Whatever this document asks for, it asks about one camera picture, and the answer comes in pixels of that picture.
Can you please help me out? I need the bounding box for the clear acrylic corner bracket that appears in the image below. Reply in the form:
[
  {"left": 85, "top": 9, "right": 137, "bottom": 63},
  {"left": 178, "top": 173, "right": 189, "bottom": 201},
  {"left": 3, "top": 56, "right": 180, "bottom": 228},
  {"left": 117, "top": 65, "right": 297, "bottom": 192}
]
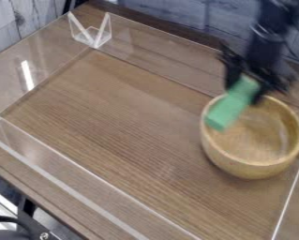
[{"left": 69, "top": 12, "right": 111, "bottom": 49}]

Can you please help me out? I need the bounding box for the wooden bowl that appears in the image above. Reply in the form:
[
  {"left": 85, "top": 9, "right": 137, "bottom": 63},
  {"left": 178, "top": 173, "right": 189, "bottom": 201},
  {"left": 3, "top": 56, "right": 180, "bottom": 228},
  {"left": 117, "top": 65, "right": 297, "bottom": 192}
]
[{"left": 200, "top": 95, "right": 299, "bottom": 179}]

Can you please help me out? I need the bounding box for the black cable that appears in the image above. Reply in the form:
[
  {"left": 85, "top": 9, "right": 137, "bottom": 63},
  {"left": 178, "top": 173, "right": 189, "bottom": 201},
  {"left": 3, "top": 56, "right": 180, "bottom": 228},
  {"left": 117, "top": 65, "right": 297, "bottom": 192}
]
[{"left": 0, "top": 214, "right": 25, "bottom": 233}]

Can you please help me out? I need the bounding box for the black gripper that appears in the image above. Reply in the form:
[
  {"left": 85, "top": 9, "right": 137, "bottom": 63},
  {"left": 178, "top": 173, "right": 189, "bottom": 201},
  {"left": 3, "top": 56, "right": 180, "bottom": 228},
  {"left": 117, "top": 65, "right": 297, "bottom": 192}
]
[{"left": 218, "top": 0, "right": 299, "bottom": 105}]

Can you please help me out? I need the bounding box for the black table leg frame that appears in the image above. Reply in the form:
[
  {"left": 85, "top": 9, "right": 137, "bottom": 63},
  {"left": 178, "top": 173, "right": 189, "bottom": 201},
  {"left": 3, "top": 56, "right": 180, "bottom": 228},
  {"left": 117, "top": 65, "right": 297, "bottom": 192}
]
[{"left": 18, "top": 197, "right": 67, "bottom": 240}]

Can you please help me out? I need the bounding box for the green rectangular stick block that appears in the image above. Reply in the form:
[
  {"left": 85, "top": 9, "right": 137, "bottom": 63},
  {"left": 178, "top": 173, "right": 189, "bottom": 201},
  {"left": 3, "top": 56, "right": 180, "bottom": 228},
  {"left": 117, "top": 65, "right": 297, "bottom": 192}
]
[{"left": 205, "top": 74, "right": 261, "bottom": 131}]

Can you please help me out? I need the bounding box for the clear acrylic barrier wall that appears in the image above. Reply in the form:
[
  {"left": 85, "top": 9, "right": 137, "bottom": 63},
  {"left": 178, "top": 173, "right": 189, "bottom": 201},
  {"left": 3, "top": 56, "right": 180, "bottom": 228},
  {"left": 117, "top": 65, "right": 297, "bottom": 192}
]
[{"left": 0, "top": 116, "right": 202, "bottom": 240}]

